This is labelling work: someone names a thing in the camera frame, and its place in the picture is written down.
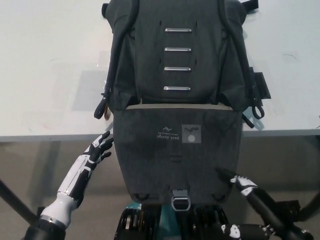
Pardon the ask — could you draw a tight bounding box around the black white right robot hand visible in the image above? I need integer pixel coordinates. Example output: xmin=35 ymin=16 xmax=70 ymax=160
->
xmin=215 ymin=168 xmax=314 ymax=240

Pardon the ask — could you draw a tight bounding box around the black teal robot torso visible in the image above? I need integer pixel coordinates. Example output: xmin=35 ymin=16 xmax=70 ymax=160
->
xmin=112 ymin=201 xmax=231 ymax=240

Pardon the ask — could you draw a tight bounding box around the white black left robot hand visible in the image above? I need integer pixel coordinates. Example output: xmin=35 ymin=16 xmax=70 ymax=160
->
xmin=56 ymin=130 xmax=115 ymax=203

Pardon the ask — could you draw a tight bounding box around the dark grey backpack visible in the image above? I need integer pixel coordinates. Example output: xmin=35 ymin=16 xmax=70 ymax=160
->
xmin=93 ymin=0 xmax=266 ymax=212

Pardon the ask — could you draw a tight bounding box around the black floor mounting plate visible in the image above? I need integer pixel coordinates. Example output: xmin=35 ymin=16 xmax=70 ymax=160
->
xmin=271 ymin=200 xmax=301 ymax=221
xmin=36 ymin=205 xmax=50 ymax=219

